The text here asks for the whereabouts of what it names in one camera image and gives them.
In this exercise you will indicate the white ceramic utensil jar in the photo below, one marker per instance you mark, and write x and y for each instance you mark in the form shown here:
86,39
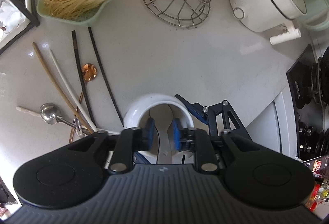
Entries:
133,110

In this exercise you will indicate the dark printed packet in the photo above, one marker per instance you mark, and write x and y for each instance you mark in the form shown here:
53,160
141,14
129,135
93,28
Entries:
318,166

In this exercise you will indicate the tan wooden chopstick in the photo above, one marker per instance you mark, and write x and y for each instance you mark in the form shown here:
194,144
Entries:
45,67

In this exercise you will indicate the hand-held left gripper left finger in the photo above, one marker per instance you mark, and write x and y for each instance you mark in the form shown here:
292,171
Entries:
150,134

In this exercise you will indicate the black gas stove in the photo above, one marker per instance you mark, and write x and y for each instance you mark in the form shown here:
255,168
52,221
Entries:
308,90

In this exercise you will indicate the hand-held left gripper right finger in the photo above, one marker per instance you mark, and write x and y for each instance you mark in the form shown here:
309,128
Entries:
176,136

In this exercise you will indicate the white electric pot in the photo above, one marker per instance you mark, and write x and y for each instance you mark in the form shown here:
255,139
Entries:
254,3

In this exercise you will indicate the white chopstick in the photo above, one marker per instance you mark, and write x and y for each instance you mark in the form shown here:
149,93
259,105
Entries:
60,72

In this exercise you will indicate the mint green container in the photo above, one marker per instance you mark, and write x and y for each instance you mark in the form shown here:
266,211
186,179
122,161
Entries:
317,3

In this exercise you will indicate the black chopstick with brown band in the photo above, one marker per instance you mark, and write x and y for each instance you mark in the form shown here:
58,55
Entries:
77,59

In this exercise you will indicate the condiment bottle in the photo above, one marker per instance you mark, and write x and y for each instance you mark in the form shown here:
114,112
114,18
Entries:
320,198

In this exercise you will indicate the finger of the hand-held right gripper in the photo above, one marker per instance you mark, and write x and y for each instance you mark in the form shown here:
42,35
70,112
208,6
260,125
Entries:
143,158
195,112

